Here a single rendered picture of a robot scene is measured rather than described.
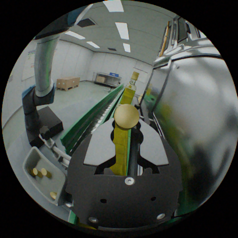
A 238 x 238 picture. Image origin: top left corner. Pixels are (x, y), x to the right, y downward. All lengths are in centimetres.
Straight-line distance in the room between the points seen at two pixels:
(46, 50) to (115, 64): 609
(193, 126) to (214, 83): 11
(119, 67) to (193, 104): 606
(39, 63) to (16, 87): 334
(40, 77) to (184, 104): 44
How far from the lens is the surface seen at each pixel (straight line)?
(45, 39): 25
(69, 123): 59
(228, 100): 16
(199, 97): 19
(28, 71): 368
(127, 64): 613
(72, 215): 18
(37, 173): 40
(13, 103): 367
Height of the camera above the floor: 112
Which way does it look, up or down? 31 degrees down
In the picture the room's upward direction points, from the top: 20 degrees clockwise
